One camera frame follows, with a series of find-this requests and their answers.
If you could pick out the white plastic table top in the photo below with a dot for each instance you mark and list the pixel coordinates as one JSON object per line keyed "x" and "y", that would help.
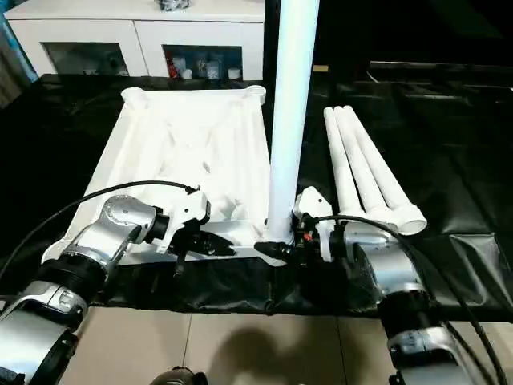
{"x": 180, "y": 128}

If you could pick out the white plastic table leg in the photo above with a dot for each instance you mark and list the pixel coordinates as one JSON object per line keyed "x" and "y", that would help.
{"x": 290, "y": 120}
{"x": 359, "y": 160}
{"x": 377, "y": 160}
{"x": 340, "y": 160}

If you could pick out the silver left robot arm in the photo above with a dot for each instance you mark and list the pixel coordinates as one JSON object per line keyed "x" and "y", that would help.
{"x": 116, "y": 224}

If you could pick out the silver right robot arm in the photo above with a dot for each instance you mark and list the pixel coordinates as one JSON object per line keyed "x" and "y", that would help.
{"x": 393, "y": 268}

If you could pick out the dark rounded robot part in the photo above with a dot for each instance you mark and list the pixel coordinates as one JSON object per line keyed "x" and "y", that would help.
{"x": 180, "y": 375}

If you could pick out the small white jar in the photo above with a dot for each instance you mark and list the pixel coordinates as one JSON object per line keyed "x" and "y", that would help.
{"x": 186, "y": 74}

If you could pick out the small white box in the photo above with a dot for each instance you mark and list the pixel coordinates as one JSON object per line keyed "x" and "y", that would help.
{"x": 234, "y": 73}

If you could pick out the white bottle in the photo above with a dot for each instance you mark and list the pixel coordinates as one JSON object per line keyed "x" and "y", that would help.
{"x": 214, "y": 71}

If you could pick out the red bottle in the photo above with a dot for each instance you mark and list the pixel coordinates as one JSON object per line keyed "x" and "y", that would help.
{"x": 172, "y": 66}

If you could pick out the black mat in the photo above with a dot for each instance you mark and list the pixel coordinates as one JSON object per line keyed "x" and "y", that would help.
{"x": 441, "y": 140}

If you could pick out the small tan box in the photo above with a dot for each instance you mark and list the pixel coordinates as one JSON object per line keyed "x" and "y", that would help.
{"x": 321, "y": 68}

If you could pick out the white cabinet with glass doors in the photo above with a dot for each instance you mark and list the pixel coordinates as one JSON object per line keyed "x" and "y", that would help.
{"x": 132, "y": 32}

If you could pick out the grey curtain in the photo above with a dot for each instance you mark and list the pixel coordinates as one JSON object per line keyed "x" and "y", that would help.
{"x": 14, "y": 60}

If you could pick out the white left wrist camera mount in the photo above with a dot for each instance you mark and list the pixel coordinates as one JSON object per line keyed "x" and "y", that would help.
{"x": 190, "y": 206}

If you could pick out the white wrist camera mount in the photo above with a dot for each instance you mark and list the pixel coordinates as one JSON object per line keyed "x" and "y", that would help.
{"x": 190, "y": 206}
{"x": 316, "y": 202}

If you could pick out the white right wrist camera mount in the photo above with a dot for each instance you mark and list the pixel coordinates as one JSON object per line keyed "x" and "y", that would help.
{"x": 316, "y": 202}

